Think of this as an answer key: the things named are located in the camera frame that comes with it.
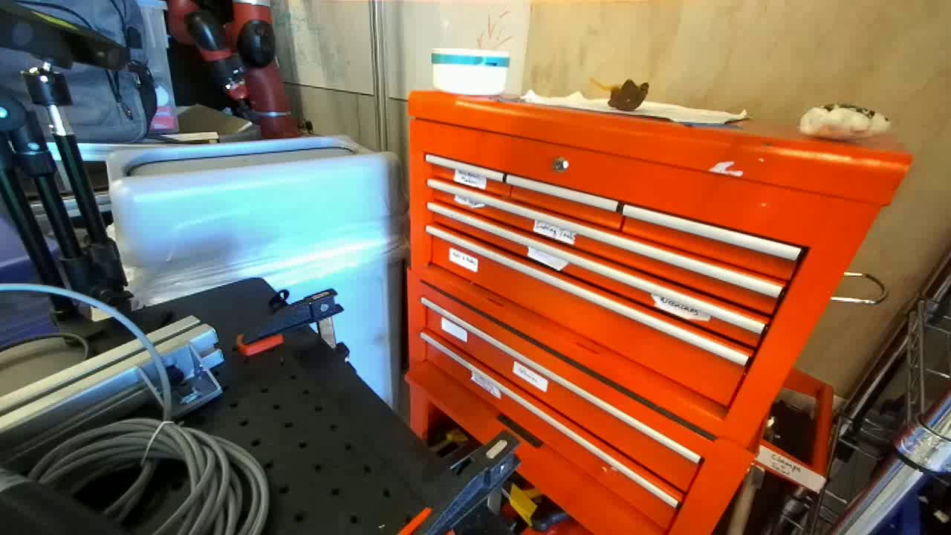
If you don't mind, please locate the white bowl teal stripe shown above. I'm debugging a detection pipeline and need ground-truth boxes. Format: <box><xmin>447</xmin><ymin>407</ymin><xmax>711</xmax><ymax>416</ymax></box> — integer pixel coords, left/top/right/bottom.
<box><xmin>429</xmin><ymin>46</ymin><xmax>514</xmax><ymax>98</ymax></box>

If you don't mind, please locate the black camera tripod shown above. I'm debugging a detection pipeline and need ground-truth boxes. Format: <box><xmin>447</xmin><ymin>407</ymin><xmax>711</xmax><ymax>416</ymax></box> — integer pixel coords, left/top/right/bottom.
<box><xmin>0</xmin><ymin>59</ymin><xmax>132</xmax><ymax>321</ymax></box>

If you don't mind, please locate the orange metal tool chest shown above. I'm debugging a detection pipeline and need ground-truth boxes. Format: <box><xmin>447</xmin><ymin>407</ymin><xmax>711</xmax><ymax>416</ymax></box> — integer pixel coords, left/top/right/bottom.
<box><xmin>402</xmin><ymin>85</ymin><xmax>915</xmax><ymax>535</ymax></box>

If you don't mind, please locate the small brown doll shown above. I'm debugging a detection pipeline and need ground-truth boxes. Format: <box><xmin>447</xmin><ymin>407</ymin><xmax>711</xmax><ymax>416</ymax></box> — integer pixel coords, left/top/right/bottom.
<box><xmin>606</xmin><ymin>76</ymin><xmax>653</xmax><ymax>111</ymax></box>

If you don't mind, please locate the aluminium extrusion rail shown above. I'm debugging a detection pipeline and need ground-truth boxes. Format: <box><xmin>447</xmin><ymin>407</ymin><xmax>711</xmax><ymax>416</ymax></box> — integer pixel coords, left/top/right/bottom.
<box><xmin>0</xmin><ymin>312</ymin><xmax>225</xmax><ymax>438</ymax></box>

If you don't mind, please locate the grey backpack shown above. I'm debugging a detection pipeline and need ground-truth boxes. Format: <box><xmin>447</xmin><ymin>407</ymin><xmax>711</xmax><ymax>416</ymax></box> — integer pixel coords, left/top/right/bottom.
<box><xmin>0</xmin><ymin>0</ymin><xmax>162</xmax><ymax>141</ymax></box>

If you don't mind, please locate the translucent plastic storage bin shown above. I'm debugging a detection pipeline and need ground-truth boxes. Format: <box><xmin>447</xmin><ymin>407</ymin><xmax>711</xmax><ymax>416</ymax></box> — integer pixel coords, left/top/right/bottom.
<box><xmin>104</xmin><ymin>134</ymin><xmax>405</xmax><ymax>403</ymax></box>

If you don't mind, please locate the chrome wire shelf rack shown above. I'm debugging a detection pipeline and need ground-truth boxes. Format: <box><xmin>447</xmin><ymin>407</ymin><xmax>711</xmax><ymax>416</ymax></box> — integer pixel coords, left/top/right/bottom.
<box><xmin>829</xmin><ymin>285</ymin><xmax>951</xmax><ymax>535</ymax></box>

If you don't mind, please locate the yellow tool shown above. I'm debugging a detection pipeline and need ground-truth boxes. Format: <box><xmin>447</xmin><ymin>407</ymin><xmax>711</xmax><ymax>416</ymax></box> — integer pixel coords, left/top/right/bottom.
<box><xmin>503</xmin><ymin>483</ymin><xmax>545</xmax><ymax>523</ymax></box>

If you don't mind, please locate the grey coiled cable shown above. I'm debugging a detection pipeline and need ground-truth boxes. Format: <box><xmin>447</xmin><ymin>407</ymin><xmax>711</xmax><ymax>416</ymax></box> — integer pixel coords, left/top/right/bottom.
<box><xmin>0</xmin><ymin>282</ymin><xmax>275</xmax><ymax>535</ymax></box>

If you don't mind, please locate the chrome chest side handle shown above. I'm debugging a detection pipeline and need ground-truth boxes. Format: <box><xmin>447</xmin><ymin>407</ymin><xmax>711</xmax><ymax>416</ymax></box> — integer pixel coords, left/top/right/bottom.
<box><xmin>829</xmin><ymin>266</ymin><xmax>891</xmax><ymax>308</ymax></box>

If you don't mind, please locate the white cloth sheet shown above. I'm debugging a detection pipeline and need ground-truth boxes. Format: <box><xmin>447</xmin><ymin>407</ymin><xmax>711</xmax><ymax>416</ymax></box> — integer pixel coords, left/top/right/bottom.
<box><xmin>517</xmin><ymin>85</ymin><xmax>752</xmax><ymax>126</ymax></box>

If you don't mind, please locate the crumpled white rag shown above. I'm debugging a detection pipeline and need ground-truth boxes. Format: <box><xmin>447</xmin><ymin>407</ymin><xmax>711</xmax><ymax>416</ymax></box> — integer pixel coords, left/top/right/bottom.
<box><xmin>796</xmin><ymin>101</ymin><xmax>891</xmax><ymax>141</ymax></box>

